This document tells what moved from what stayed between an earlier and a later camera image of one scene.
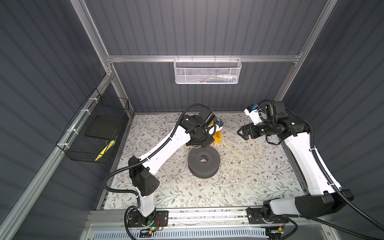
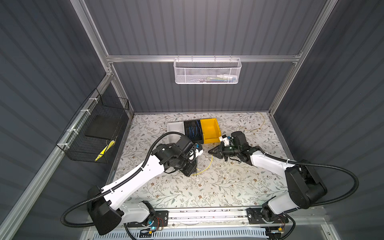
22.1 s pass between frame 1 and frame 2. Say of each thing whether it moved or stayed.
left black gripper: moved
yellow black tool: stayed
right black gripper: moved
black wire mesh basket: stayed
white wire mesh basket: stayed
